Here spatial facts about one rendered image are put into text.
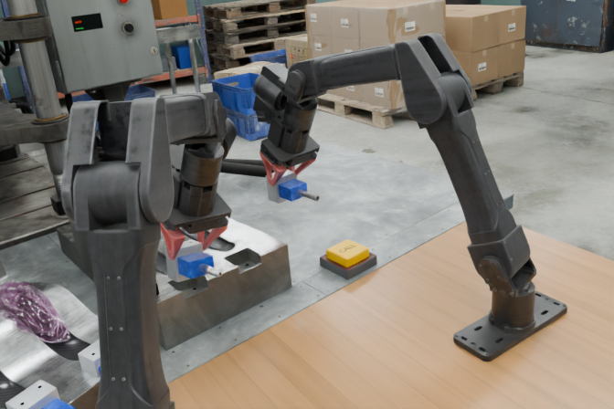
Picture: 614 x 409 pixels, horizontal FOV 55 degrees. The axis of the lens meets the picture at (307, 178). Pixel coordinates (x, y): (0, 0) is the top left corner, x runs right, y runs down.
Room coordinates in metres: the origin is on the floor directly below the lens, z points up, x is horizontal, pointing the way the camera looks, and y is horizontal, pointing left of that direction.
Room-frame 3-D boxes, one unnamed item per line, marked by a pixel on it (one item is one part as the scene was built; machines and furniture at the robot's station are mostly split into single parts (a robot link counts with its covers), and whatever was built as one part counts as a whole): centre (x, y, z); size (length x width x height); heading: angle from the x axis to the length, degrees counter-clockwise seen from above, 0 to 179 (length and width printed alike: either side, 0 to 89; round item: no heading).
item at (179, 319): (1.06, 0.30, 0.87); 0.50 x 0.26 x 0.14; 38
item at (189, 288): (0.85, 0.21, 0.87); 0.05 x 0.05 x 0.04; 38
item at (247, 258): (0.91, 0.12, 0.87); 0.05 x 0.05 x 0.04; 38
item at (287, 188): (1.09, 0.02, 0.93); 0.13 x 0.05 x 0.05; 38
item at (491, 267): (0.78, -0.29, 0.90); 0.09 x 0.06 x 0.06; 137
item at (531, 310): (0.77, -0.30, 0.84); 0.20 x 0.07 x 0.08; 122
